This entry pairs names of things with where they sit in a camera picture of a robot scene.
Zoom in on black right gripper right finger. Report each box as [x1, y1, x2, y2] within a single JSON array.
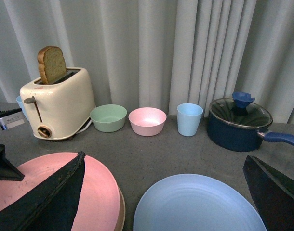
[[243, 155, 294, 231]]

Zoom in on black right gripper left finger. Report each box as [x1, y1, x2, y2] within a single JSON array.
[[0, 152, 85, 231]]

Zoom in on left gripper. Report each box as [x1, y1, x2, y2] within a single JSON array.
[[0, 108, 25, 181]]

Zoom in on pink plate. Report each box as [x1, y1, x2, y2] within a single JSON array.
[[0, 153, 120, 231]]

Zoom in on light blue plate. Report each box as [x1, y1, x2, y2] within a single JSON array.
[[133, 174, 266, 231]]

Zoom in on cream plate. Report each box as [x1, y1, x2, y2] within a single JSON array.
[[114, 188, 126, 231]]

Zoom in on light blue cup behind toaster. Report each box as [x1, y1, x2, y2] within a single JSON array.
[[16, 96, 29, 121]]

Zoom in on dark blue saucepan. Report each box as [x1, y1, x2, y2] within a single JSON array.
[[207, 114, 294, 152]]

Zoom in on cream toaster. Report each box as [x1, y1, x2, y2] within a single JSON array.
[[20, 67, 96, 140]]

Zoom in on glass pot lid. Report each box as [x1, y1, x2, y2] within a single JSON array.
[[209, 92, 273, 128]]

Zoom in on green bowl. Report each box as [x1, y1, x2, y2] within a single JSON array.
[[90, 104, 127, 132]]

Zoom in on bread slice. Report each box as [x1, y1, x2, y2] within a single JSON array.
[[37, 46, 67, 84]]

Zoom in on pink bowl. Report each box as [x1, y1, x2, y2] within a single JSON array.
[[128, 107, 167, 137]]

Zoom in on grey curtain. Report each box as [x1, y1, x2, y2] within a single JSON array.
[[0, 0, 294, 124]]

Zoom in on white toaster cable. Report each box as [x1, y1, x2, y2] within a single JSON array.
[[76, 118, 93, 135]]

